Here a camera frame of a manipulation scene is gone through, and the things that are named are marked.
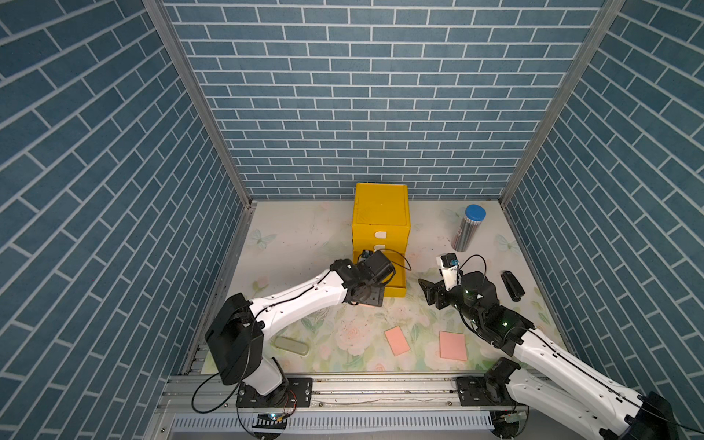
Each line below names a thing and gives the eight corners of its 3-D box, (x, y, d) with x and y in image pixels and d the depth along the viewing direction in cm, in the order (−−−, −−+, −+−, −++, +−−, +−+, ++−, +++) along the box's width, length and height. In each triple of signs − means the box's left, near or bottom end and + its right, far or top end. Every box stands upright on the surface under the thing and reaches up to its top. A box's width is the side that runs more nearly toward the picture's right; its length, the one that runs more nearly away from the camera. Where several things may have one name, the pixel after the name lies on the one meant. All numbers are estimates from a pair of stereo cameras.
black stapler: (512, 302, 94) (518, 296, 91) (499, 277, 100) (504, 270, 97) (521, 301, 94) (527, 295, 91) (507, 276, 101) (513, 270, 97)
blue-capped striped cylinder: (453, 252, 106) (468, 219, 91) (450, 237, 111) (463, 204, 96) (471, 252, 106) (489, 219, 91) (466, 237, 111) (483, 204, 96)
